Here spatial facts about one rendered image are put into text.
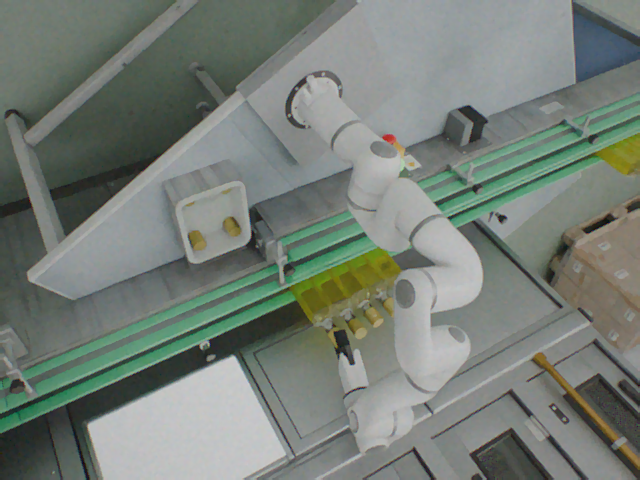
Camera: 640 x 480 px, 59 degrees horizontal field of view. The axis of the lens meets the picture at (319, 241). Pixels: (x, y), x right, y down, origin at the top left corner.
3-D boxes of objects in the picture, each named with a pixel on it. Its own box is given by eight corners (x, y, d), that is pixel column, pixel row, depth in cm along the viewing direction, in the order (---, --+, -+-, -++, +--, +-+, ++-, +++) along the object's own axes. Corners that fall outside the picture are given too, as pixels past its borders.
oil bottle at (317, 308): (280, 277, 161) (317, 333, 148) (279, 264, 157) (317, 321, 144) (298, 269, 163) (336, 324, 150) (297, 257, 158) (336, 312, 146)
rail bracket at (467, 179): (444, 169, 167) (473, 197, 159) (448, 150, 161) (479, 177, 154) (454, 165, 168) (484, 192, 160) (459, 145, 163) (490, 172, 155)
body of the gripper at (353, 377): (373, 406, 137) (359, 366, 145) (376, 386, 130) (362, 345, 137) (343, 413, 136) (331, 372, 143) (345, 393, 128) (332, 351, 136)
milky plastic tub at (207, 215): (178, 244, 150) (190, 267, 145) (161, 182, 133) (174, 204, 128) (239, 221, 155) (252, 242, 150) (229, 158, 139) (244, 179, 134)
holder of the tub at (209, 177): (182, 256, 154) (192, 276, 149) (162, 181, 133) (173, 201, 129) (240, 233, 160) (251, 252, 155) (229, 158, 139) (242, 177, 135)
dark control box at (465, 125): (443, 132, 176) (460, 147, 171) (447, 110, 170) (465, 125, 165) (463, 124, 178) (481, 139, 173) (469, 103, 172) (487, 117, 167)
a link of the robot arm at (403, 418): (385, 428, 116) (423, 425, 120) (369, 382, 123) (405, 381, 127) (354, 460, 126) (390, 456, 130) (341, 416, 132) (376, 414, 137)
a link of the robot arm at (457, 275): (413, 215, 103) (460, 272, 95) (462, 212, 111) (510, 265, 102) (380, 267, 111) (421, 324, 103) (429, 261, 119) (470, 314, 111)
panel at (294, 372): (83, 427, 143) (122, 557, 124) (79, 422, 141) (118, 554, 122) (378, 288, 173) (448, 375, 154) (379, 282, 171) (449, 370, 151)
